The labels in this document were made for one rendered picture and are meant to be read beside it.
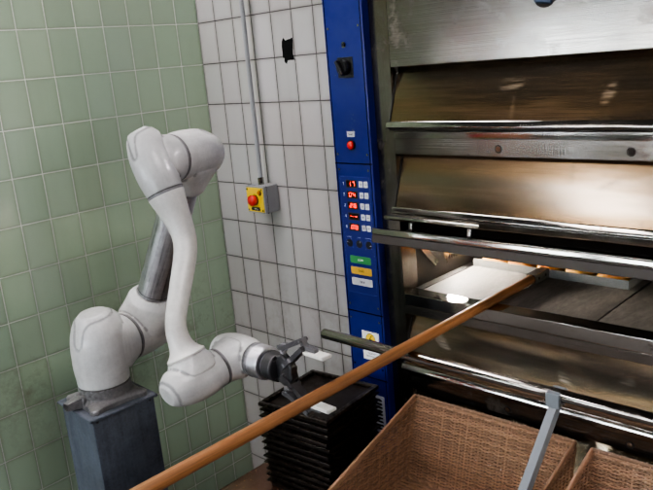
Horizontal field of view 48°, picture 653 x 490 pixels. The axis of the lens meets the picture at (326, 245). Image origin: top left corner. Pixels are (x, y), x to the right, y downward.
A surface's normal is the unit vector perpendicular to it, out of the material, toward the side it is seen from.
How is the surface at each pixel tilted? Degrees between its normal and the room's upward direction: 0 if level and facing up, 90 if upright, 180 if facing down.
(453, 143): 90
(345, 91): 90
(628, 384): 70
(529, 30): 90
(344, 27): 90
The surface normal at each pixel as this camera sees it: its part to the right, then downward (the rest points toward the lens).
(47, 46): 0.73, 0.11
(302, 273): -0.68, 0.24
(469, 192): -0.67, -0.11
